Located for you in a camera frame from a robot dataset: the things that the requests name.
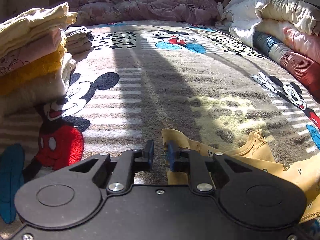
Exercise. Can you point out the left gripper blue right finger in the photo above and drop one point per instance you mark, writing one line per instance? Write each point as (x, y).
(178, 159)

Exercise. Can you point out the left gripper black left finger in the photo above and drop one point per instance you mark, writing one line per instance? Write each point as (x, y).
(143, 159)

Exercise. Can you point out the mustard yellow printed child shirt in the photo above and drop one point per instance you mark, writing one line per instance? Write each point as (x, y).
(257, 153)

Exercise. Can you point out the small grey folded clothes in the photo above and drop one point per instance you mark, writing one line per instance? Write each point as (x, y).
(78, 40)

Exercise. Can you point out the Mickey Mouse plush blanket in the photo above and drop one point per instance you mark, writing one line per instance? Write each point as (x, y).
(67, 165)

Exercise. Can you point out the folded cream garment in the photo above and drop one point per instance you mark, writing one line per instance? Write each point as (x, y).
(40, 90)

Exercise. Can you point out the folded orange knit garment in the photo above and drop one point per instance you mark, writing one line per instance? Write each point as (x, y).
(38, 68)

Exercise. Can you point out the folded pink garment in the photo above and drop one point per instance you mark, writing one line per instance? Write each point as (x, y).
(30, 52)

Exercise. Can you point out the purple crumpled quilt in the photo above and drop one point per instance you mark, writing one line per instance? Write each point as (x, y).
(92, 12)

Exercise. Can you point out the rolled colourful duvet pile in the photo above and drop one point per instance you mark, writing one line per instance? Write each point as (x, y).
(287, 31)

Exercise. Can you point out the folded yellow top garment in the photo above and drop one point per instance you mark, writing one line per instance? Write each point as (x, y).
(33, 24)

